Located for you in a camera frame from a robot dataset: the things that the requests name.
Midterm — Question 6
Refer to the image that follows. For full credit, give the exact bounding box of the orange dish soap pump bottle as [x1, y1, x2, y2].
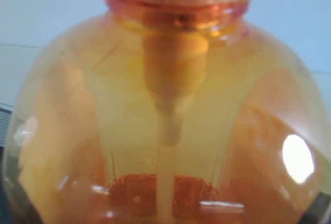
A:
[2, 0, 330, 223]

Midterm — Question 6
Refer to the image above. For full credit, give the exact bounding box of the steel mesh strainer basket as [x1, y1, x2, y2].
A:
[0, 103, 13, 147]

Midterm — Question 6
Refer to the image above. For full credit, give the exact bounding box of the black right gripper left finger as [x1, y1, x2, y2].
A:
[0, 178, 20, 224]

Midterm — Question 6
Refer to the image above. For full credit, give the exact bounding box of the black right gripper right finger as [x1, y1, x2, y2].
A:
[301, 192, 330, 224]

